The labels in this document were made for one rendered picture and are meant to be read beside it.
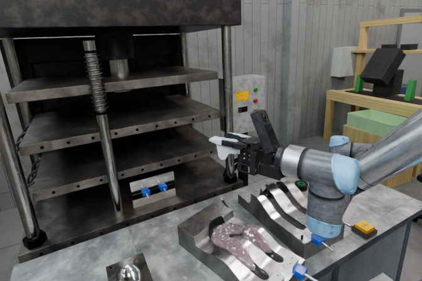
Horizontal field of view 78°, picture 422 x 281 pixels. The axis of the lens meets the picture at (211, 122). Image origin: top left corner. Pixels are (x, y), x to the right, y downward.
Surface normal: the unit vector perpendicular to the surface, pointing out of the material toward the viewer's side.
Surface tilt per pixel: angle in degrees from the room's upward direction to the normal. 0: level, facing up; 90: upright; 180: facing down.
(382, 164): 87
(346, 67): 90
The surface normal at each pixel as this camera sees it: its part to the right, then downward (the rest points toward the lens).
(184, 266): -0.04, -0.95
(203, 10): 0.47, 0.24
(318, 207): -0.73, 0.23
